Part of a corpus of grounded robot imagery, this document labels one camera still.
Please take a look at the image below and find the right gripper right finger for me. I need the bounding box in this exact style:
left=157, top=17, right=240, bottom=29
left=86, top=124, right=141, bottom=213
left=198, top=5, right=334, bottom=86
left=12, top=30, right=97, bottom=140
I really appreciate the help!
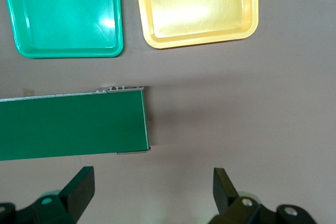
left=209, top=167, right=316, bottom=224

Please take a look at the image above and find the yellow plastic tray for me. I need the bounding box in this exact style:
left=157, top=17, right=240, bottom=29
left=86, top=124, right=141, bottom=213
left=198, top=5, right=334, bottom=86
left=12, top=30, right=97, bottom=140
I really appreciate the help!
left=133, top=0, right=259, bottom=49

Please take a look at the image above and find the green plastic tray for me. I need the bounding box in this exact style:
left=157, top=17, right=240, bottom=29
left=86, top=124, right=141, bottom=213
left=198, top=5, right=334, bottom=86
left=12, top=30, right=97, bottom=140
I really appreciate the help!
left=0, top=0, right=124, bottom=59

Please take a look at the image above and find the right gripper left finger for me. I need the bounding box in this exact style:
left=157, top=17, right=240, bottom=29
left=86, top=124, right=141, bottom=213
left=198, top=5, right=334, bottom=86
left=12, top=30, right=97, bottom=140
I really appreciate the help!
left=0, top=166, right=95, bottom=224

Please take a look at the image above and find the green conveyor belt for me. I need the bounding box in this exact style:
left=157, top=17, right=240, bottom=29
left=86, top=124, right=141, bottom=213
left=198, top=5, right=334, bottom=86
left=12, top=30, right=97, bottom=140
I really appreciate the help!
left=0, top=86, right=152, bottom=162

